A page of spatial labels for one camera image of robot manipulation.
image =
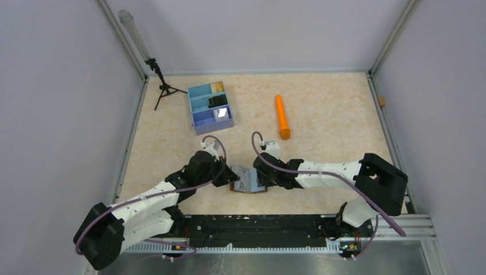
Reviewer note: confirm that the grey tube on frame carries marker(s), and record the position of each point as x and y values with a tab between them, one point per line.
127	20

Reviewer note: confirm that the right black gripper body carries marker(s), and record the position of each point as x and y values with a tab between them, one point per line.
263	180

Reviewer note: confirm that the gold card in tray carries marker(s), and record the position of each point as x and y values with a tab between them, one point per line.
217	87

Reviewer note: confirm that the orange cylinder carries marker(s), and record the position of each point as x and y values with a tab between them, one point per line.
284	130

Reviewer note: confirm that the black card in tray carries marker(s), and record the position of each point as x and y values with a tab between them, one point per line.
217	101

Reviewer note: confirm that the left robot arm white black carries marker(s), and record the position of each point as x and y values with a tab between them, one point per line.
107	231

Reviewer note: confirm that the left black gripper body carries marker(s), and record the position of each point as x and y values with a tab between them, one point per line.
214	173

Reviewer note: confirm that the silver card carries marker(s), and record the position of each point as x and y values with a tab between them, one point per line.
221	114

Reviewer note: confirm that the small black tripod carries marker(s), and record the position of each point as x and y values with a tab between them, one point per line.
165	88

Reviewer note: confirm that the white cable duct strip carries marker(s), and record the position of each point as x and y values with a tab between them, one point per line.
148	247

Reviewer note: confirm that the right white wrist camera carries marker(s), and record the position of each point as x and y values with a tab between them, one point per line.
271	147

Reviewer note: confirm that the blue compartment tray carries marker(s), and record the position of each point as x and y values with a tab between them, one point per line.
203	120

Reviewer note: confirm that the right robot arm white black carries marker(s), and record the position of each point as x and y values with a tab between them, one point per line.
380	186

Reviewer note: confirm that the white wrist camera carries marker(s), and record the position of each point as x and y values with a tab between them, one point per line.
211	148
271	147

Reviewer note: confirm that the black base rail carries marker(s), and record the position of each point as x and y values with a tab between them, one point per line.
263	231

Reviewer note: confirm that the small tan block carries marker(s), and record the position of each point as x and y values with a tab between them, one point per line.
381	101

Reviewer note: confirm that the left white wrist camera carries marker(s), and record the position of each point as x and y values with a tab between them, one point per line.
211	148

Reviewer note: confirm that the brown leather card holder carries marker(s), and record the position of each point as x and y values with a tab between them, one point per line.
258	187

